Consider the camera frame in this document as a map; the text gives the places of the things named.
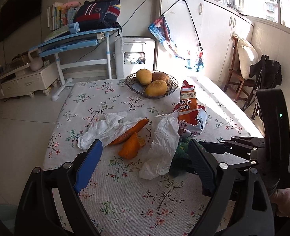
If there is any green knitted cloth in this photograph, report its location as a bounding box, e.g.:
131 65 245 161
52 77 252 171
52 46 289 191
168 137 198 177

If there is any white plastic bag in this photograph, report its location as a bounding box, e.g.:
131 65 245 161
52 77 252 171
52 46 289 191
138 113 180 180

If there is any red orange snack bag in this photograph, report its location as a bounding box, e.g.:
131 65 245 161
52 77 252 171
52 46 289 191
173 80 207 139

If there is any orange peel short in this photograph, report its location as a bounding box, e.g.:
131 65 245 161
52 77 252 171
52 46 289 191
118 132 145 160

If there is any white tissue paper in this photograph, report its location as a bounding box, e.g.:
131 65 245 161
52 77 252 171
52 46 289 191
77 111 145 150

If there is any orange peel curved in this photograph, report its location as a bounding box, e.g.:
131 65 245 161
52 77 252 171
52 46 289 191
110 118 149 145

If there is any person's right hand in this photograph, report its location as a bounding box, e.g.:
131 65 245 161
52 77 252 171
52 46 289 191
270 188 290 217

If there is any floral tablecloth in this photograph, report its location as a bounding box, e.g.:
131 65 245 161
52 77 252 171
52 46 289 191
43 78 260 235

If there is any yellow mango front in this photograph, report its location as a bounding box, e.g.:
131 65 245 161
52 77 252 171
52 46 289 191
145 80 168 97

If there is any yellow mango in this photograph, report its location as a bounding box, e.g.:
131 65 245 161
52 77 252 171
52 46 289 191
145 80 168 97
136 69 152 86

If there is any wooden chair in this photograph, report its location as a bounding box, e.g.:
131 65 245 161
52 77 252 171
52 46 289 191
223 36 255 103

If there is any brown mango right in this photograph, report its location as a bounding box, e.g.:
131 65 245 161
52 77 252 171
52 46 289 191
152 71 169 83

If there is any yellow mango left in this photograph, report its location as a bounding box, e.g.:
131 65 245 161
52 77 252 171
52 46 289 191
136 69 152 86

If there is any white tv cabinet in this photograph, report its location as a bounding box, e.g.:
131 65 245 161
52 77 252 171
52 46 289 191
0 62 59 99

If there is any white cushion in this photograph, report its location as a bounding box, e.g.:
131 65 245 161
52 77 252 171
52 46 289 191
237 38 259 79

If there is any pink kettlebell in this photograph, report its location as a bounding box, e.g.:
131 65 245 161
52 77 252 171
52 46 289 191
28 48 43 71

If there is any blue study desk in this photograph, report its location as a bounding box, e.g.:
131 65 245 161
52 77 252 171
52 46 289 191
28 27 120 101

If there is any white air purifier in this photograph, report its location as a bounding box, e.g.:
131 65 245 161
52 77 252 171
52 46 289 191
114 37 156 78

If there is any colourful kite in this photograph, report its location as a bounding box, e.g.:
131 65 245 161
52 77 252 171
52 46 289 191
148 15 205 73

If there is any white balcony cabinet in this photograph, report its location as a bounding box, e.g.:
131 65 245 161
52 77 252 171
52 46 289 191
156 0 253 82

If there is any row of books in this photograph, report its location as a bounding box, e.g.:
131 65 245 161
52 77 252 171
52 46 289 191
46 2 78 30

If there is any navy striped backpack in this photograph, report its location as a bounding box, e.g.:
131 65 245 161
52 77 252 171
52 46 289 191
73 0 122 31

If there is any pink plush toy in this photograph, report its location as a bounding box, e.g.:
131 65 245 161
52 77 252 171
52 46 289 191
61 1 81 10

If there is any wire fruit basket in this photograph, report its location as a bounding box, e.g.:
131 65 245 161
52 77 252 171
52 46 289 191
125 69 179 99

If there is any black wall television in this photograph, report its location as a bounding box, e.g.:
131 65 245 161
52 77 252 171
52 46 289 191
0 0 42 42

